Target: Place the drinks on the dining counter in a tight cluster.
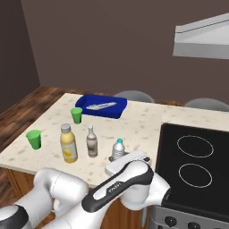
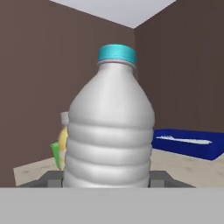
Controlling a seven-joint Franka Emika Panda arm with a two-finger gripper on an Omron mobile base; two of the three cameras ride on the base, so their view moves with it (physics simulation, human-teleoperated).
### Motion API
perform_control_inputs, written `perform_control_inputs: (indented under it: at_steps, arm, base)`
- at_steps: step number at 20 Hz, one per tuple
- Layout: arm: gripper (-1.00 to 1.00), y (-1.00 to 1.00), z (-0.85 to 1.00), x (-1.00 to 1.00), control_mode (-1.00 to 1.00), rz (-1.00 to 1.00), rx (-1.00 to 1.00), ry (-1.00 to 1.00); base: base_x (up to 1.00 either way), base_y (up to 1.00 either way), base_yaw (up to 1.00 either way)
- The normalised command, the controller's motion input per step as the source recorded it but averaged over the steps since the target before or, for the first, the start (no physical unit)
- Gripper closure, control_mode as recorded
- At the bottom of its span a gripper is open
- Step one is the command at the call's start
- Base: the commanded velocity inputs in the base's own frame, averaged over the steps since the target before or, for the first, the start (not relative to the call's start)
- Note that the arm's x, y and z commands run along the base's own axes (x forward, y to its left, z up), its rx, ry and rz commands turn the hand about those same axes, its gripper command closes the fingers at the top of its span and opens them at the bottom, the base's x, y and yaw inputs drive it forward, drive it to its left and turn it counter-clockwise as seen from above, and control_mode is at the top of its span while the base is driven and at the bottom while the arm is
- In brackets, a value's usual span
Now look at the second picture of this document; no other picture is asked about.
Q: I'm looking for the white plastic fork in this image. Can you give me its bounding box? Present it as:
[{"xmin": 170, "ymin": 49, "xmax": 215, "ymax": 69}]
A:
[{"xmin": 156, "ymin": 135, "xmax": 213, "ymax": 145}]

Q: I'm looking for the white bottle with teal cap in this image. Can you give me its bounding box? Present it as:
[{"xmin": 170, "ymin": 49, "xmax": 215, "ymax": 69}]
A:
[{"xmin": 63, "ymin": 44, "xmax": 155, "ymax": 188}]

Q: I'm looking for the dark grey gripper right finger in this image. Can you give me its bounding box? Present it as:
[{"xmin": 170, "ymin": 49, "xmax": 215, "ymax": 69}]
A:
[{"xmin": 149, "ymin": 171, "xmax": 196, "ymax": 188}]

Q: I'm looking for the yellow bottle with white cap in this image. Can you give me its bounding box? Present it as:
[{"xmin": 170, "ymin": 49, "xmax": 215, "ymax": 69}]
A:
[{"xmin": 57, "ymin": 111, "xmax": 71, "ymax": 155}]

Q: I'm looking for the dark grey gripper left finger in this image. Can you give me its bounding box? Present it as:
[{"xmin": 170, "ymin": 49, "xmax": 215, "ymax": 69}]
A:
[{"xmin": 17, "ymin": 171, "xmax": 66, "ymax": 188}]

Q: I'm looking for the green carton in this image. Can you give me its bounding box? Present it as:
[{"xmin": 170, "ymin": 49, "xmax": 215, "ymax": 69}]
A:
[{"xmin": 50, "ymin": 142, "xmax": 66, "ymax": 171}]

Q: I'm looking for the blue tray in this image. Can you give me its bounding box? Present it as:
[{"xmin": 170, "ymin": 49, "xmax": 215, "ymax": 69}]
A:
[{"xmin": 151, "ymin": 128, "xmax": 224, "ymax": 161}]

